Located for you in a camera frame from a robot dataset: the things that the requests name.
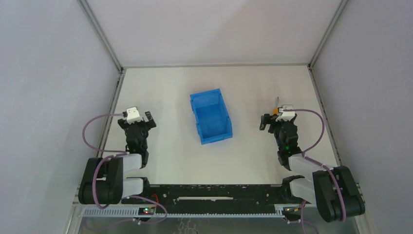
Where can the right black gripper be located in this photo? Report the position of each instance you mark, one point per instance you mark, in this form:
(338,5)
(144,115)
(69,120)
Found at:
(279,123)

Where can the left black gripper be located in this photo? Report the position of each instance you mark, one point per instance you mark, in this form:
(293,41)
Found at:
(137,126)

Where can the orange black screwdriver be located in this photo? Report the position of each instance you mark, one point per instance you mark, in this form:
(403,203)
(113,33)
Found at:
(275,110)

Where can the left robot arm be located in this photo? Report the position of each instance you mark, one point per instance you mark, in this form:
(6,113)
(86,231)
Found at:
(103,180)

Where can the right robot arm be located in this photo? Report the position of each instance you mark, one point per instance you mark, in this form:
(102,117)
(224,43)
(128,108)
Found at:
(332,190)

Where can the blue plastic bin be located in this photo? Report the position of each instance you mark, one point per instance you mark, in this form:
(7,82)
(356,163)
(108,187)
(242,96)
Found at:
(213,121)

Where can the small electronics board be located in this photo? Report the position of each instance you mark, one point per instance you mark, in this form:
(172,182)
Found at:
(147,211)

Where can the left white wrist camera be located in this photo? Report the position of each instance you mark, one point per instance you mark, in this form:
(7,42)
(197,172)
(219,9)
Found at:
(132,115)

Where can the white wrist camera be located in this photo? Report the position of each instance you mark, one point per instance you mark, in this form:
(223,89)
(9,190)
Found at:
(285,113)
(132,115)

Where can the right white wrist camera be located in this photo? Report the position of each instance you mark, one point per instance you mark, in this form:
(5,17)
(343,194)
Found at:
(285,113)

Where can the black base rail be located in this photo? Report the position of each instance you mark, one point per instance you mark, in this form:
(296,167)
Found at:
(217,198)

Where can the grey cable duct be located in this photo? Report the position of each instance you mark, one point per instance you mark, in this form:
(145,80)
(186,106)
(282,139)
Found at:
(124,212)

